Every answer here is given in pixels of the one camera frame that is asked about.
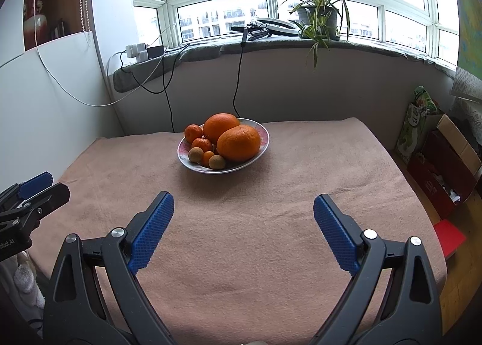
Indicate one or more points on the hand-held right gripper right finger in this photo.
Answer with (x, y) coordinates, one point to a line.
(337, 235)

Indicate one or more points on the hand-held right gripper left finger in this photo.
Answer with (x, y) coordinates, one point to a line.
(152, 239)

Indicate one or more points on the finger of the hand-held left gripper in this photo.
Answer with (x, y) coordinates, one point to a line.
(49, 196)
(35, 181)

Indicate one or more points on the brown longan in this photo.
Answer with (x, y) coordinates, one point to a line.
(195, 154)
(217, 162)

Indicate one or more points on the small orange kumquat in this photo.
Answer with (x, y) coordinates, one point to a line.
(208, 159)

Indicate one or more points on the mandarin with stem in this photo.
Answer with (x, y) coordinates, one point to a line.
(202, 144)

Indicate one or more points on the stemless mandarin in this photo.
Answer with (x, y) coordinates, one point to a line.
(192, 133)

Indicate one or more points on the floral white plate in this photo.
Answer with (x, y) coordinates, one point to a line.
(264, 137)

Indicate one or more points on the large bumpy orange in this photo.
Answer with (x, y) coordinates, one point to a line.
(239, 143)

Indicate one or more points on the smooth round orange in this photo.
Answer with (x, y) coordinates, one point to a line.
(220, 126)

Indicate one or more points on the person's left hand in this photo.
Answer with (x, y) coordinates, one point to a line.
(26, 281)

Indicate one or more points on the white board panel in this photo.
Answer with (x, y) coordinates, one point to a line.
(56, 111)

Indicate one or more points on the pink blanket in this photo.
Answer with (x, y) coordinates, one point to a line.
(244, 235)

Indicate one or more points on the dark red box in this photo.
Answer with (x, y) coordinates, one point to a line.
(433, 183)

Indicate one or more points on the red flat folder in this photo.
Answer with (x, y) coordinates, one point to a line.
(450, 237)

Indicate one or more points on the green printed bag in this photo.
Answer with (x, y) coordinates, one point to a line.
(412, 130)

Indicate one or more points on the cardboard box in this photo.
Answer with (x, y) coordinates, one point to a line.
(461, 141)

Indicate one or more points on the white power adapter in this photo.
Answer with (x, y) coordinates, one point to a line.
(132, 50)

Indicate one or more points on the red ornament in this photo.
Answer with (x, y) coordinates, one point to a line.
(31, 17)

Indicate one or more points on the white charger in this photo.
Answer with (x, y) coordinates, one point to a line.
(144, 55)

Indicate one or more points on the black power adapter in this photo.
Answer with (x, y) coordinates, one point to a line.
(155, 52)

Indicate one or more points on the white patterned cloth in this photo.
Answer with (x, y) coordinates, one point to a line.
(467, 85)

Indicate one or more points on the grey windowsill cloth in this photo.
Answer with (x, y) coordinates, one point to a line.
(263, 47)

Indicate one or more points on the potted spider plant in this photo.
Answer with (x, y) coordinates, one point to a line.
(320, 13)

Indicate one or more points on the wall poster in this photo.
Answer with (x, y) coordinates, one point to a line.
(469, 28)

